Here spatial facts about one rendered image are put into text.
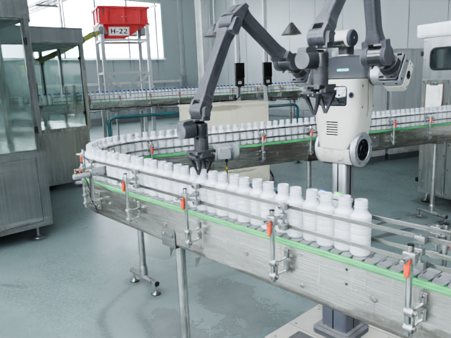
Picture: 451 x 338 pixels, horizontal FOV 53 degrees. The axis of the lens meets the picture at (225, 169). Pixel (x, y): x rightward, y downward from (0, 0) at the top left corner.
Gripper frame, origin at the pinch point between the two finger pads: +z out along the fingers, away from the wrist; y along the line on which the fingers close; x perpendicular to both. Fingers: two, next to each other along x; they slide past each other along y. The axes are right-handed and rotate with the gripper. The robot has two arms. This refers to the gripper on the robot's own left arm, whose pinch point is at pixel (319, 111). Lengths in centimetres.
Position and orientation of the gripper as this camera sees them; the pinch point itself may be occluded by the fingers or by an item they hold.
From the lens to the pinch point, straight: 158.1
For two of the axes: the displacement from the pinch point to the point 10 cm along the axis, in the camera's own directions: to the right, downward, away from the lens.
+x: -6.7, -1.2, 7.3
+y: 7.4, -1.7, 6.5
